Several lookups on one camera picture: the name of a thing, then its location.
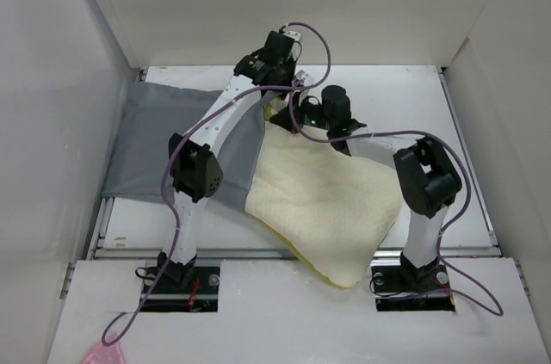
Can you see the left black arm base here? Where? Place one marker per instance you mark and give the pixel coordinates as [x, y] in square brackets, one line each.
[196, 292]

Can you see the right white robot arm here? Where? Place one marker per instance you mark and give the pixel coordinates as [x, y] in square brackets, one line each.
[430, 177]

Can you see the aluminium front rail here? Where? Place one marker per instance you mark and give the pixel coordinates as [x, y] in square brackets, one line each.
[287, 254]

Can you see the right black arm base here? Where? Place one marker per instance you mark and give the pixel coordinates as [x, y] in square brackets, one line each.
[403, 288]

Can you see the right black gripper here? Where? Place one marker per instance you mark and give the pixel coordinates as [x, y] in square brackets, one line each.
[284, 120]

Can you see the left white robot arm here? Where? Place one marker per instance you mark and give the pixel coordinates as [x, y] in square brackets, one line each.
[193, 167]

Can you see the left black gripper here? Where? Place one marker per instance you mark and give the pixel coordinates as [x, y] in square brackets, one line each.
[292, 64]

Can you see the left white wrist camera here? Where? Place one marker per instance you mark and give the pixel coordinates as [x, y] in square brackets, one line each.
[297, 38]

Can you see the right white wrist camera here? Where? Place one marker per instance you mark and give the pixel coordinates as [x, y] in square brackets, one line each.
[303, 82]

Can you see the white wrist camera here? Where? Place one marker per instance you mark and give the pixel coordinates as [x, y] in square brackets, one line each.
[303, 82]
[297, 38]

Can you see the pink plastic bag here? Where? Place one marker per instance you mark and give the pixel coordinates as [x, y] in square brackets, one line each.
[101, 354]

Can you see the cream yellow pillow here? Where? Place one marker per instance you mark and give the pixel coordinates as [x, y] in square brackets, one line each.
[331, 210]

